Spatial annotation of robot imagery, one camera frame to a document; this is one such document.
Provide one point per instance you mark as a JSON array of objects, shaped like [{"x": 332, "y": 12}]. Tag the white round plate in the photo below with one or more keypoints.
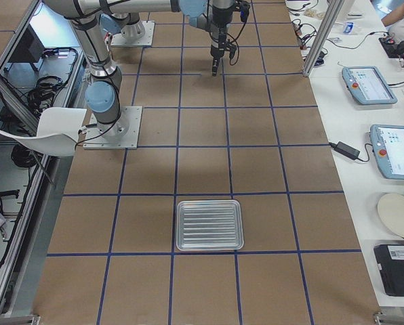
[{"x": 391, "y": 212}]

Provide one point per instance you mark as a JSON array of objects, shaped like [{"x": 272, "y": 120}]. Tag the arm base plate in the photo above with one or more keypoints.
[
  {"x": 124, "y": 133},
  {"x": 139, "y": 34}
]

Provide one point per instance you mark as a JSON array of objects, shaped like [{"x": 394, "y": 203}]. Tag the aluminium frame post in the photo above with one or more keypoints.
[{"x": 327, "y": 22}]

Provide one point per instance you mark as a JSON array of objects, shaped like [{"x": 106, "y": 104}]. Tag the black box with label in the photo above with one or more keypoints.
[{"x": 390, "y": 261}]

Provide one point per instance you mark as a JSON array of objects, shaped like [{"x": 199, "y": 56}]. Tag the white chair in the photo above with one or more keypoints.
[{"x": 57, "y": 132}]

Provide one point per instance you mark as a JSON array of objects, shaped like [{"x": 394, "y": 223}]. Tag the teach pendant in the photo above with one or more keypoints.
[
  {"x": 388, "y": 147},
  {"x": 367, "y": 85}
]

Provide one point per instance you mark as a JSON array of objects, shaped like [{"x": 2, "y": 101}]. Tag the near teach pendant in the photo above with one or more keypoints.
[{"x": 388, "y": 147}]

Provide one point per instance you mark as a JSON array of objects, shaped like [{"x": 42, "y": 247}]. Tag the silver ribbed metal tray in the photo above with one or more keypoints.
[{"x": 209, "y": 225}]

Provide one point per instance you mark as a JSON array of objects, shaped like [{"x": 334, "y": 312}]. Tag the far teach pendant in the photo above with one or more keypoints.
[{"x": 367, "y": 85}]

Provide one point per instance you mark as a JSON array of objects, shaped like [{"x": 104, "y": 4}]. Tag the black power adapter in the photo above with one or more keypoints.
[{"x": 349, "y": 151}]

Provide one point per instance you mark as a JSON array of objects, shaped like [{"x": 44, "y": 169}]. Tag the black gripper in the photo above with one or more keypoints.
[{"x": 217, "y": 40}]

